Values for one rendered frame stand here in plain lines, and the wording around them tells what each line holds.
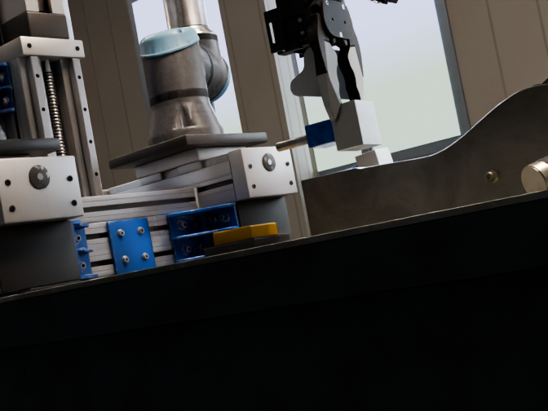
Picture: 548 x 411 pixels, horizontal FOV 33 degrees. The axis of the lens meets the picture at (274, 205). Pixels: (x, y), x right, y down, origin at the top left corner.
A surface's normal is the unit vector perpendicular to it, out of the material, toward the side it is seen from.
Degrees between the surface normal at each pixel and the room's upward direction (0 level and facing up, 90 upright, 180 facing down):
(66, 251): 90
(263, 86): 90
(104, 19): 90
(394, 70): 90
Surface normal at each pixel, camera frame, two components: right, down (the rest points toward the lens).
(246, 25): -0.65, 0.07
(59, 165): 0.74, -0.18
